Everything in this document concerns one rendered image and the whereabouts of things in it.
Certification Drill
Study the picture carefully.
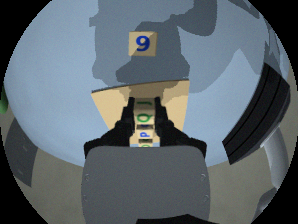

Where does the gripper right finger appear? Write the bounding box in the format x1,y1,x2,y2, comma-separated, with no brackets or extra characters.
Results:
154,97,207,159

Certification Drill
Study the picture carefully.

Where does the tan flat mat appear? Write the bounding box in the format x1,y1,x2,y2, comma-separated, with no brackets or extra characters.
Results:
91,79,190,131

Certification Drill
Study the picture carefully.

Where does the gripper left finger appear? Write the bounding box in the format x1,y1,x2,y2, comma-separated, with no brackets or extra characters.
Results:
84,97,135,159

